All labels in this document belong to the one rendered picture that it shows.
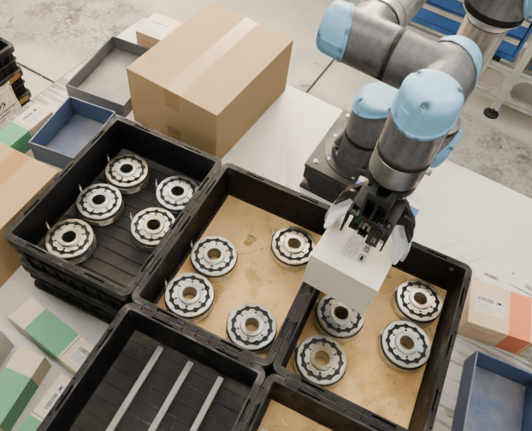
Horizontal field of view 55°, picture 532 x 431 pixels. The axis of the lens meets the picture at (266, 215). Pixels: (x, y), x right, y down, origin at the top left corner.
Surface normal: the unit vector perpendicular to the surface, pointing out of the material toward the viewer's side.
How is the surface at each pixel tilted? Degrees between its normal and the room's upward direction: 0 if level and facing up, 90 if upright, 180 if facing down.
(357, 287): 90
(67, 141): 0
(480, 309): 0
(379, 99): 7
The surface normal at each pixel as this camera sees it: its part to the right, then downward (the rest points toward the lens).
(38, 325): 0.10, -0.57
